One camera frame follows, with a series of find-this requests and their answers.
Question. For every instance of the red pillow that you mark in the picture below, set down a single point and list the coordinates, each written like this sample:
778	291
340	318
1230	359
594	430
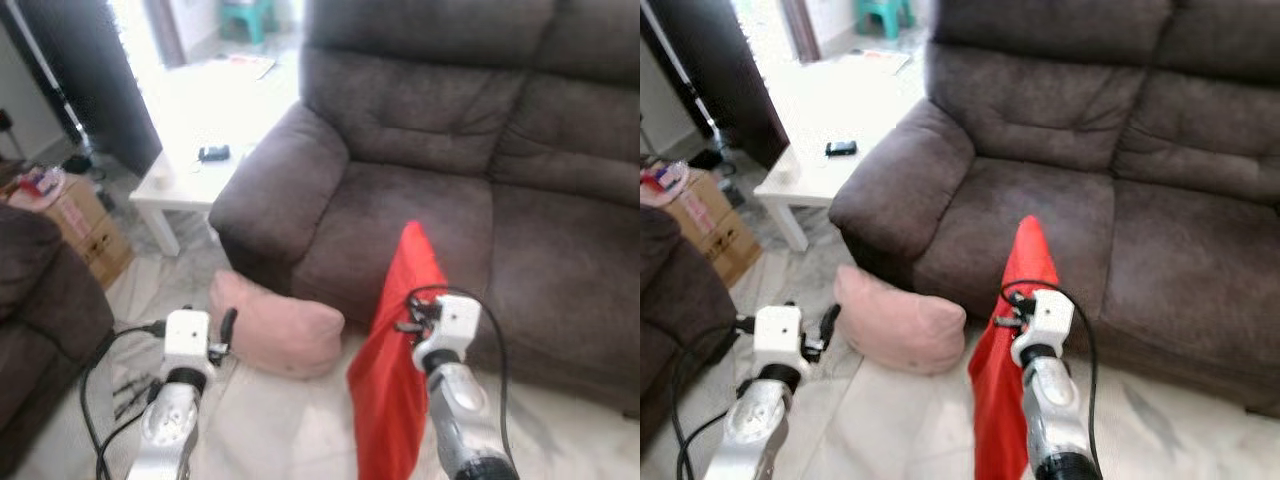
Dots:
1000	400
385	400

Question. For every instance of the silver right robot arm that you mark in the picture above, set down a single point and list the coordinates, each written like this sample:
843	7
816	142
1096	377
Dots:
465	420
1055	420

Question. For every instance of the pink pillow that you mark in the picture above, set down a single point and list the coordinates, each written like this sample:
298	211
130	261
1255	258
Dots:
900	325
275	335

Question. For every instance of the white low table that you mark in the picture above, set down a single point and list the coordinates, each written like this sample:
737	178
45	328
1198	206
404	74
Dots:
810	180
180	190

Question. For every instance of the dark grey fabric sofa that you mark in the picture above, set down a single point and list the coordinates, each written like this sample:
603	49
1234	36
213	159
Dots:
1100	150
45	300
680	300
450	150

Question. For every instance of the brown cardboard box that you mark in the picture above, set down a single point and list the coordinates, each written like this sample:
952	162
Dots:
90	235
715	225

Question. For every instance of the pink cloth item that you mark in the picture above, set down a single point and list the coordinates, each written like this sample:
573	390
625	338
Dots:
25	200
660	197

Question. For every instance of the small purple carton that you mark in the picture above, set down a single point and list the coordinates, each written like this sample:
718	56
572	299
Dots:
42	183
667	176

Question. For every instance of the white printed magazine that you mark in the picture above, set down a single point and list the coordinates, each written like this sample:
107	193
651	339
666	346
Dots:
245	66
885	60

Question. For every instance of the dark open door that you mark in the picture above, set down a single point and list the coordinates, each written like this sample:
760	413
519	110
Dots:
730	80
90	80

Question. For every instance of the green plastic stool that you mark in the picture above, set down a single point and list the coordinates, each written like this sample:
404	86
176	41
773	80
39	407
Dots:
245	15
885	12

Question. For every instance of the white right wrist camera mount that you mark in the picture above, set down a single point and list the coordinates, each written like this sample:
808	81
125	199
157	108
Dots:
455	320
1045	320

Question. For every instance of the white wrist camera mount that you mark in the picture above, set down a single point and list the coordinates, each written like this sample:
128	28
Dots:
1045	320
187	335
455	320
780	335

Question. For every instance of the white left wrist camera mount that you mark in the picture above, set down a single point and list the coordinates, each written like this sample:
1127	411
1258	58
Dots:
780	335
187	335

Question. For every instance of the brown door frame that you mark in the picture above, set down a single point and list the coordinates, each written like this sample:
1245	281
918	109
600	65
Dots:
167	30
800	28

